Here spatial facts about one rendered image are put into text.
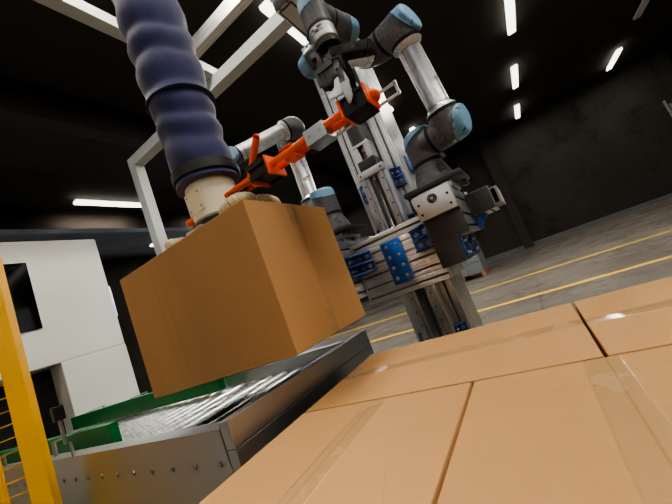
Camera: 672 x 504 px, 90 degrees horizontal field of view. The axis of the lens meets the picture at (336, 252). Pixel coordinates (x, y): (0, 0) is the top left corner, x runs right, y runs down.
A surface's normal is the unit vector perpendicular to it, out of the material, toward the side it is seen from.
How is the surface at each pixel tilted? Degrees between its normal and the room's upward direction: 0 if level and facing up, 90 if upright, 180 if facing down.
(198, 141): 74
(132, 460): 90
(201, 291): 90
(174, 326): 90
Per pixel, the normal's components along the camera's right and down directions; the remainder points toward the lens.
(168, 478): -0.49, 0.07
